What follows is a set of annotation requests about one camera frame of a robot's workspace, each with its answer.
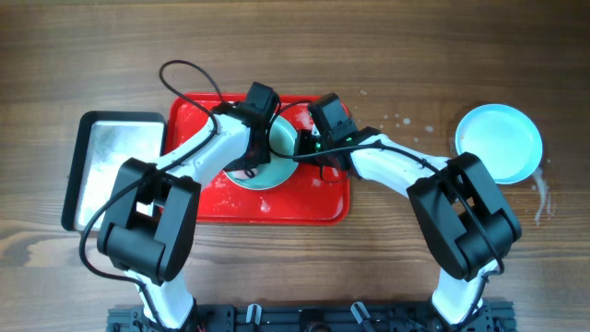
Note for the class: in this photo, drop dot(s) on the red plastic tray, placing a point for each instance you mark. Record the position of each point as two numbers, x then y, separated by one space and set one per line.
310 196

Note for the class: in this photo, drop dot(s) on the pink sponge with green scourer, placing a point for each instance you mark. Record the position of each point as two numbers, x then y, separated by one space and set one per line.
243 174

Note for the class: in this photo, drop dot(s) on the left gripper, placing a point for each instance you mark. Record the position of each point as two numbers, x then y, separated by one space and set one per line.
257 150

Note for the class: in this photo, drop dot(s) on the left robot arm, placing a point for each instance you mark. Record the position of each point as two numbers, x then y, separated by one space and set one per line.
149 221

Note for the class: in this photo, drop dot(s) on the light blue plate top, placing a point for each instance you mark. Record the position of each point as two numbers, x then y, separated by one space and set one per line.
498 131

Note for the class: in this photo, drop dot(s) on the black tray with soapy water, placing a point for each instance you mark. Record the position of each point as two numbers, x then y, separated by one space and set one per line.
105 140

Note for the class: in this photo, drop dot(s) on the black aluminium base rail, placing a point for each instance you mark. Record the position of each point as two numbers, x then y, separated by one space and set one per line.
399 316

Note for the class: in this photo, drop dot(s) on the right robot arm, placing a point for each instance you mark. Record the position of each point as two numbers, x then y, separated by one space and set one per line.
464 217

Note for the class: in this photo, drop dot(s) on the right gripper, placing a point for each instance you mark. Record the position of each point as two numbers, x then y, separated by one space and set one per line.
307 144

